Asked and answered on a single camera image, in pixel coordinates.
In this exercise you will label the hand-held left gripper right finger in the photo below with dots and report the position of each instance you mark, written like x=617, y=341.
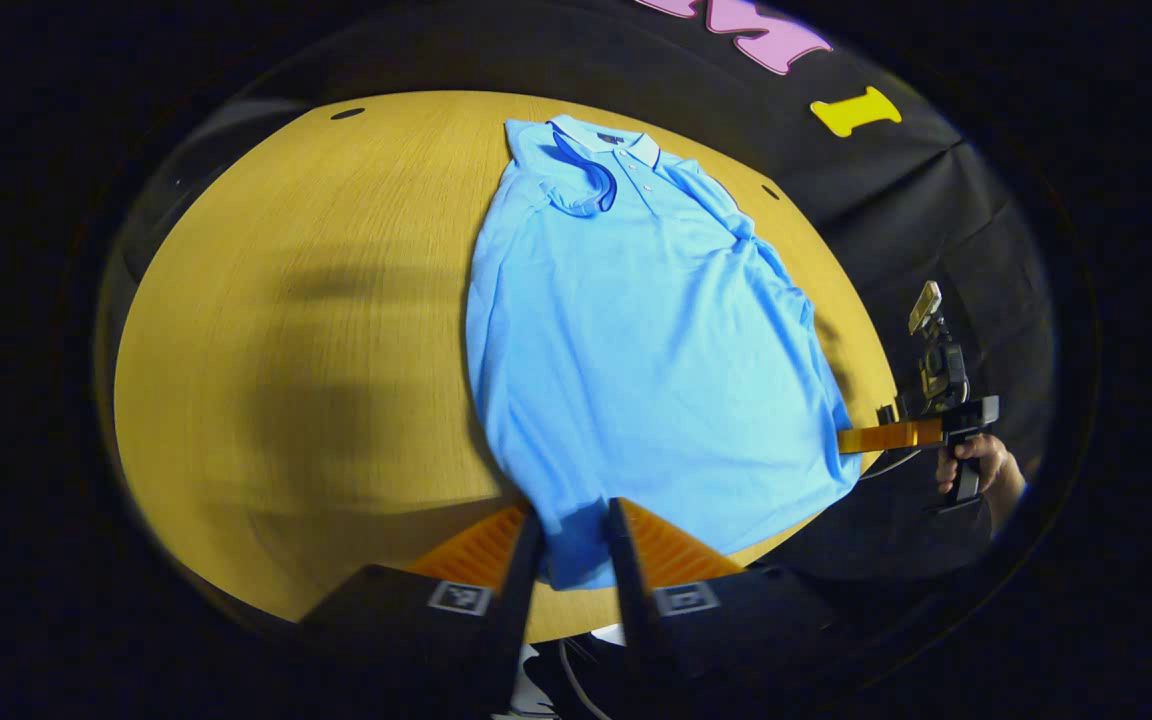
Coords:
x=631, y=600

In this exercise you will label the black backdrop cloth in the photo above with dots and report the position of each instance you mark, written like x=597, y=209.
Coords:
x=936, y=220

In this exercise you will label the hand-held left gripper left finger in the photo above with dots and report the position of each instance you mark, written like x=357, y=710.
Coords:
x=521, y=600

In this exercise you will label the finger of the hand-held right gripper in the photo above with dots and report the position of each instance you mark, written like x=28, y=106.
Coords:
x=891, y=436

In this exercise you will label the light blue T-shirt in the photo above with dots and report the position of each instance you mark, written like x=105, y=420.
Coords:
x=636, y=350

